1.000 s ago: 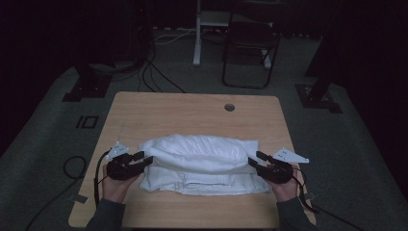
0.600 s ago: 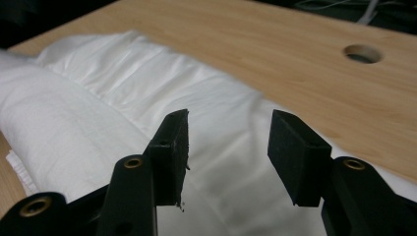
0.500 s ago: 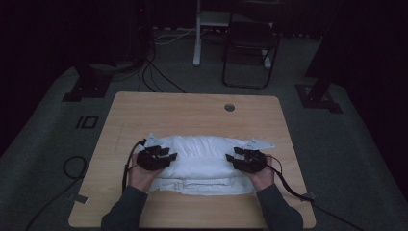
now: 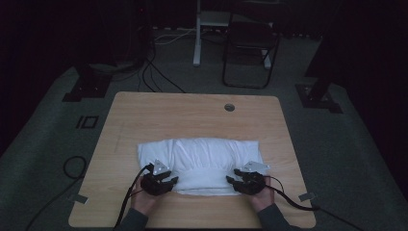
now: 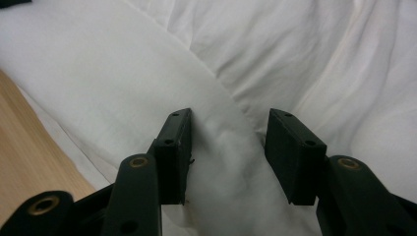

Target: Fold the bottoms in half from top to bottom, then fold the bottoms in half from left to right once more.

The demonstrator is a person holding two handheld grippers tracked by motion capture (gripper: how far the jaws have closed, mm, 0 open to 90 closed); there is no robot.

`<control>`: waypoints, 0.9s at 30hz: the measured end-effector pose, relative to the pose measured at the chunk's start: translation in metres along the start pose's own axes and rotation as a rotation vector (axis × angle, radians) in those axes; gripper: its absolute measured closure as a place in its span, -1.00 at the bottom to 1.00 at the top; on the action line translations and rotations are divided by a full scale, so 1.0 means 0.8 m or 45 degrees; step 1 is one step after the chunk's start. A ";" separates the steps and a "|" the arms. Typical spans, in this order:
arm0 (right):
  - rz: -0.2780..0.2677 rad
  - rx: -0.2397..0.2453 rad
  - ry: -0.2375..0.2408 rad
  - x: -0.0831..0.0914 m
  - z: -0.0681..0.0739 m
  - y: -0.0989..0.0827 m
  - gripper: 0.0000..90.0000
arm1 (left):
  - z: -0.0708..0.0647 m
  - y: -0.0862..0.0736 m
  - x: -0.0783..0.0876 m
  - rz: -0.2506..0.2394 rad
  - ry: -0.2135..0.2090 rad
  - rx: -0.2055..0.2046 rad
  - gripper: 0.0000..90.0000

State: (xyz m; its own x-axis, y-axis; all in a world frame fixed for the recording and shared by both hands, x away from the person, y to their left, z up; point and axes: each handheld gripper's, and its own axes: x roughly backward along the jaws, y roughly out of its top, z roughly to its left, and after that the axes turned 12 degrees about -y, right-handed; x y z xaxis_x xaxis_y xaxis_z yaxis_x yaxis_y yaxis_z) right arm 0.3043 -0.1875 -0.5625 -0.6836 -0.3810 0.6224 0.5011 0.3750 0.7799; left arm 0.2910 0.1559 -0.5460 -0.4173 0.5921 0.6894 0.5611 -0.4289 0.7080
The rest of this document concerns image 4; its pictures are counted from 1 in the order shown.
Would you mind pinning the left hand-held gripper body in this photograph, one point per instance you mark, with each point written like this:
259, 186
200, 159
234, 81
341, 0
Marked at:
153, 186

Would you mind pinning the person's left hand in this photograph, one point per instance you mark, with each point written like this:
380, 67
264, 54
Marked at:
142, 200

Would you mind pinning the black stand with base plate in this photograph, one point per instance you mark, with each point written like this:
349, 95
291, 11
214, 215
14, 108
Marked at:
317, 96
88, 85

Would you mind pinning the white desk frame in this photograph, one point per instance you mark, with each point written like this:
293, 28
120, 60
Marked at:
197, 48

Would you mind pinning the grey tape piece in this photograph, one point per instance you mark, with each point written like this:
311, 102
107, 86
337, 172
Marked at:
307, 196
78, 199

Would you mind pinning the white skirt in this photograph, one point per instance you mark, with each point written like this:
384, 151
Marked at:
205, 160

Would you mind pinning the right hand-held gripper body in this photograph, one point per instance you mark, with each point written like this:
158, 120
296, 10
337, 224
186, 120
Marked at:
255, 184

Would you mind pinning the black folding chair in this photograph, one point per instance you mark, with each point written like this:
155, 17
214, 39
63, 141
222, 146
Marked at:
251, 35

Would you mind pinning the grey round table grommet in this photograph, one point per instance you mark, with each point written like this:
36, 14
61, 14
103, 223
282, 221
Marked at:
229, 107

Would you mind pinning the person's right hand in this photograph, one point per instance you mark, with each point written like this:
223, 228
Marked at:
264, 199

